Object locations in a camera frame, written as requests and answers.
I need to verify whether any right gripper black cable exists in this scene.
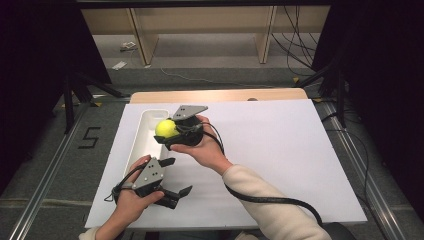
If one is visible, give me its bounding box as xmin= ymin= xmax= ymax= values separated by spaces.
xmin=199 ymin=121 xmax=324 ymax=228

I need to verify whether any small white floor device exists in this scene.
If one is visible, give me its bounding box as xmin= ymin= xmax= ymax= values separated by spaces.
xmin=119 ymin=41 xmax=138 ymax=53

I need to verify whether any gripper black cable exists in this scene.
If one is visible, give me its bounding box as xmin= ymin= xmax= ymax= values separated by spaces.
xmin=199 ymin=121 xmax=324 ymax=228
xmin=103 ymin=162 xmax=149 ymax=204

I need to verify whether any person's left hand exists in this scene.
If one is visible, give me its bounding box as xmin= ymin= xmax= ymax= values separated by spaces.
xmin=111 ymin=155 xmax=166 ymax=227

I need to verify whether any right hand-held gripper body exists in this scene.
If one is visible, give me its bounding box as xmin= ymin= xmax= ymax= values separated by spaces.
xmin=166 ymin=104 xmax=209 ymax=148

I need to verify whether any black curtain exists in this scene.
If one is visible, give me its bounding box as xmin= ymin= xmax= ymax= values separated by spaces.
xmin=311 ymin=0 xmax=424 ymax=221
xmin=0 ymin=0 xmax=113 ymax=198

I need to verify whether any person's right hand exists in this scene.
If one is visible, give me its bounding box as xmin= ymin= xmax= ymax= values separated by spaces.
xmin=169 ymin=114 xmax=234 ymax=177

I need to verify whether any white plastic bin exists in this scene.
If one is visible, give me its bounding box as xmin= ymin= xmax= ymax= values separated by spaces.
xmin=123 ymin=108 xmax=173 ymax=178

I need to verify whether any black floor cable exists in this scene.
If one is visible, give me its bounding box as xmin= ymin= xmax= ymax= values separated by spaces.
xmin=321 ymin=111 xmax=389 ymax=240

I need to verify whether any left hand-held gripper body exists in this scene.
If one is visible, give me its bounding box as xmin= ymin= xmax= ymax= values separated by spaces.
xmin=132 ymin=155 xmax=168 ymax=198

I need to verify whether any light wooden table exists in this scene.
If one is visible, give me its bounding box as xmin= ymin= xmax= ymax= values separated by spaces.
xmin=129 ymin=87 xmax=309 ymax=104

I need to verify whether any bundle of black cables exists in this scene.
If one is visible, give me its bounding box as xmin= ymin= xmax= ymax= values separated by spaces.
xmin=270 ymin=5 xmax=322 ymax=78

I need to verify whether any metal floor rail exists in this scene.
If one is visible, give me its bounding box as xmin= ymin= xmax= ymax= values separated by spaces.
xmin=319 ymin=100 xmax=408 ymax=240
xmin=6 ymin=99 xmax=98 ymax=240

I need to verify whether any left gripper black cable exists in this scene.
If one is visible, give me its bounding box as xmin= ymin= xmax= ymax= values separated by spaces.
xmin=103 ymin=162 xmax=149 ymax=204

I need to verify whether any white board sheet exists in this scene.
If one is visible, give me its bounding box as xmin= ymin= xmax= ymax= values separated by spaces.
xmin=84 ymin=98 xmax=368 ymax=230

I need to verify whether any thin white floor cable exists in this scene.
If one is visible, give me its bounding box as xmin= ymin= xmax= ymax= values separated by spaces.
xmin=159 ymin=67 xmax=275 ymax=89

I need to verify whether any black metal stand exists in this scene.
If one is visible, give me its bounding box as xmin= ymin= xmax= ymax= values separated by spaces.
xmin=62 ymin=70 xmax=131 ymax=134
xmin=293 ymin=59 xmax=348 ymax=129

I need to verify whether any yellow tennis ball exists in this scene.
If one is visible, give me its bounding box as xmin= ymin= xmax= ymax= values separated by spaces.
xmin=154 ymin=118 xmax=181 ymax=139

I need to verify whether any light wooden desk frame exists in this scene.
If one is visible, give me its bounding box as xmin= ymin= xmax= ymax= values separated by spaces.
xmin=81 ymin=5 xmax=331 ymax=66

